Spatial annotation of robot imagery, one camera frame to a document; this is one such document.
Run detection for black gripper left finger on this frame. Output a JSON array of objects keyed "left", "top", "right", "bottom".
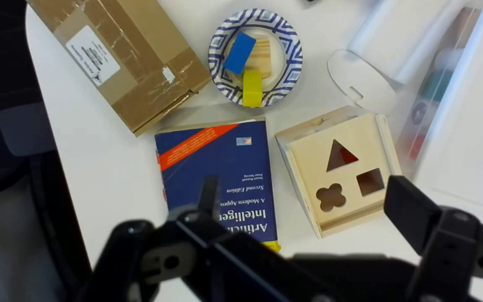
[{"left": 77, "top": 175, "right": 322, "bottom": 302}]

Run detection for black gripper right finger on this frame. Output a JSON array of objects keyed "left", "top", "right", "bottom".
[{"left": 384, "top": 175, "right": 483, "bottom": 302}]

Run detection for wooden lid with shape holes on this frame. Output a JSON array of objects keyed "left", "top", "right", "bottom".
[{"left": 287, "top": 114, "right": 393, "bottom": 227}]

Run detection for wooden shape sorter cube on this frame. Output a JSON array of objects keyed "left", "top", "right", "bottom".
[{"left": 274, "top": 106, "right": 404, "bottom": 240}]

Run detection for blue book with orange stripe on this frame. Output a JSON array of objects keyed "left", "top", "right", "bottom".
[{"left": 153, "top": 117, "right": 284, "bottom": 255}]

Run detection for clear plastic storage bin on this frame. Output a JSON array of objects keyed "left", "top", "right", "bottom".
[{"left": 393, "top": 0, "right": 483, "bottom": 176}]

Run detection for yellow rectangular block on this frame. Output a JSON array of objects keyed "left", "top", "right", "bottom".
[{"left": 240, "top": 69, "right": 265, "bottom": 109}]

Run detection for blue rectangular block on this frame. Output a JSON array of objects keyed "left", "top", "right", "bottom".
[{"left": 222, "top": 30, "right": 258, "bottom": 77}]

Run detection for brown cardboard box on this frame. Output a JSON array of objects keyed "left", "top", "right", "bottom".
[{"left": 27, "top": 0, "right": 213, "bottom": 138}]

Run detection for plain wooden block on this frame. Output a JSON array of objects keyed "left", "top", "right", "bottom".
[{"left": 250, "top": 35, "right": 275, "bottom": 81}]

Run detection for clear plastic container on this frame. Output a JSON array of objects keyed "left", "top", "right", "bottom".
[{"left": 327, "top": 0, "right": 456, "bottom": 117}]

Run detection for blue patterned paper plate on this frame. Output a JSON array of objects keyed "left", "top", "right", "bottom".
[{"left": 206, "top": 7, "right": 305, "bottom": 109}]

